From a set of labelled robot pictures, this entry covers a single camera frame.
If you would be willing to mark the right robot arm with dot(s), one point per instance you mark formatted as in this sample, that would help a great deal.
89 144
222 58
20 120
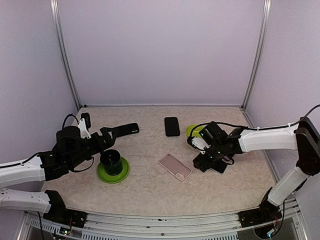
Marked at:
217 149

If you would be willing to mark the left aluminium frame post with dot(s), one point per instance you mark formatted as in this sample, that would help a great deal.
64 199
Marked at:
54 5

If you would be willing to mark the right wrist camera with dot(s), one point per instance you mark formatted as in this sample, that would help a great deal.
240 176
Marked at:
198 144

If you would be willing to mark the aluminium front rail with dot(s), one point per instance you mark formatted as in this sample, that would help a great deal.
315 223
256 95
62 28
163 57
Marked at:
234 225

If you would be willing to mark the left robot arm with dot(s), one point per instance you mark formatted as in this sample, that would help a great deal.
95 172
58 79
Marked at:
70 150

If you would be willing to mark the pink phone case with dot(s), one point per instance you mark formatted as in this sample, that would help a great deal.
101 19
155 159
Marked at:
175 167

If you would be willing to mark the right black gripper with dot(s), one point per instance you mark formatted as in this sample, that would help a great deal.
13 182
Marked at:
202 164

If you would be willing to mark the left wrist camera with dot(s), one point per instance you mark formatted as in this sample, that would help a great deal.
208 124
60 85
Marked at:
84 124

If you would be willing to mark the dark green mug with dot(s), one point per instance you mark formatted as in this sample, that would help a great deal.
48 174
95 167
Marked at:
111 162

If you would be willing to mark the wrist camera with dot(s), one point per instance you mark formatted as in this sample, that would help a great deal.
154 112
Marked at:
198 144
84 124

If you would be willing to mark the right aluminium frame post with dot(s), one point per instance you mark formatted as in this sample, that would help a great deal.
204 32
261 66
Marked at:
258 53

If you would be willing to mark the black phone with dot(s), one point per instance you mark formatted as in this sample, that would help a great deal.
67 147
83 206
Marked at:
219 167

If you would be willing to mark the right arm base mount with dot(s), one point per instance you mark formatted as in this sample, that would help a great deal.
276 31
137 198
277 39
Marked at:
265 212

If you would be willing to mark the green plate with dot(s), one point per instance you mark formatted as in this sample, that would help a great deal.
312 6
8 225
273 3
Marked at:
104 177

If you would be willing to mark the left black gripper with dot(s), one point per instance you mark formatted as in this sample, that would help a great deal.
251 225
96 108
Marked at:
101 145

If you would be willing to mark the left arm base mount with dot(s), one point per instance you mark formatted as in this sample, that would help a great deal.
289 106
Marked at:
67 215

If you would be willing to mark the black phone case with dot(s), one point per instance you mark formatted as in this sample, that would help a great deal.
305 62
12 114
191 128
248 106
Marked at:
172 128
128 129

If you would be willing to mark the green bowl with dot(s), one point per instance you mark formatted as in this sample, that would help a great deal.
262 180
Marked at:
195 132

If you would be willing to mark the aluminium frame post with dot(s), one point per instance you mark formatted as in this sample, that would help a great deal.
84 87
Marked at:
54 5
258 53

